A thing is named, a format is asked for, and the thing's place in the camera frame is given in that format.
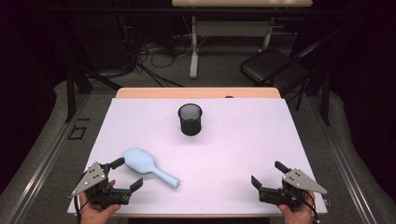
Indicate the black metal stand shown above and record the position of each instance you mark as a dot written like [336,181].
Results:
[70,93]
[325,96]

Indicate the person's left hand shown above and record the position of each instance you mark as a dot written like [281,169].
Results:
[95,214]

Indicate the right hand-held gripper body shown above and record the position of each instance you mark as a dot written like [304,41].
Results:
[299,182]

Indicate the black mesh pen holder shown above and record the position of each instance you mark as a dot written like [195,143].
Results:
[190,123]

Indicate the aluminium floor rail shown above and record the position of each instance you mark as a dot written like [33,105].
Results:
[342,161]
[46,158]

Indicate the desk with white legs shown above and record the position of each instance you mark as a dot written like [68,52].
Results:
[230,29]

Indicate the black folding chair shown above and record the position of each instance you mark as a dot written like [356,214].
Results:
[269,65]

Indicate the person's right hand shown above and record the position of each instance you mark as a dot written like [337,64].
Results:
[300,214]

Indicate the black metal crossbar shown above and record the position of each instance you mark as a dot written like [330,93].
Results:
[124,11]

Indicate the light blue hairbrush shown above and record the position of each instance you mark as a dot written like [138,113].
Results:
[140,161]

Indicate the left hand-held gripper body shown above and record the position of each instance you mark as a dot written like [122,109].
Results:
[93,179]

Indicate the white table sheet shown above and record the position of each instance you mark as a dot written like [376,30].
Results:
[218,161]

